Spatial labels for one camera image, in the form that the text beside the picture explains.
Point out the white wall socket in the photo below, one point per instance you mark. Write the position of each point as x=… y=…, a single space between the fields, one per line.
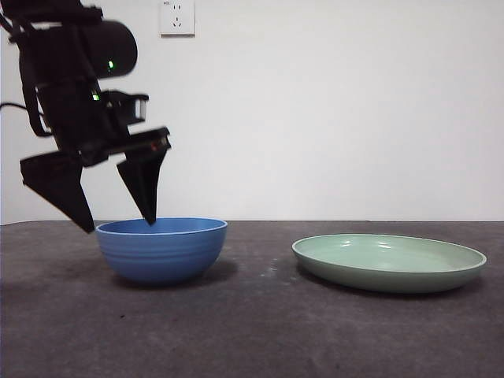
x=177 y=29

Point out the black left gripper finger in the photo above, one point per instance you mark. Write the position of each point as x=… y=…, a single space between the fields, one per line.
x=59 y=181
x=143 y=185

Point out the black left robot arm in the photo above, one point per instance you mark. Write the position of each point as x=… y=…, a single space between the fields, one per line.
x=59 y=51

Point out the blue ribbed bowl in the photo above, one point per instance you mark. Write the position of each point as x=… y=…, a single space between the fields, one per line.
x=161 y=260

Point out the green shallow plate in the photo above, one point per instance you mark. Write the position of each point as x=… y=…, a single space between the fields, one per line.
x=390 y=275

